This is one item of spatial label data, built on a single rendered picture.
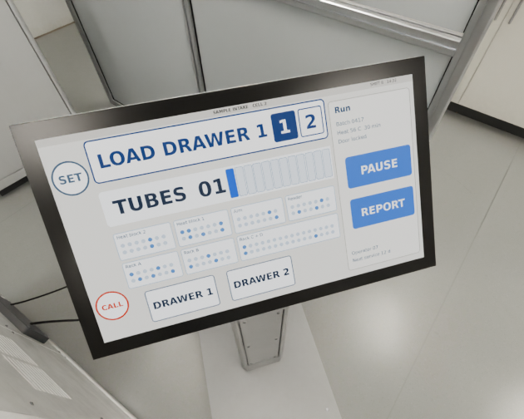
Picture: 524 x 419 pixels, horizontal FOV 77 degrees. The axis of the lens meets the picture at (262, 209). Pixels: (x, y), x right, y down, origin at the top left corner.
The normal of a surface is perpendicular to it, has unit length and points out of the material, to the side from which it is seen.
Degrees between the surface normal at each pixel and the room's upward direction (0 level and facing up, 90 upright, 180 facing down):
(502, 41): 90
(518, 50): 90
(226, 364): 5
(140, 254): 50
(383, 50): 90
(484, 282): 0
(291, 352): 5
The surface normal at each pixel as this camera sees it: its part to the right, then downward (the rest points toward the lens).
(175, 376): -0.01, -0.59
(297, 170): 0.19, 0.21
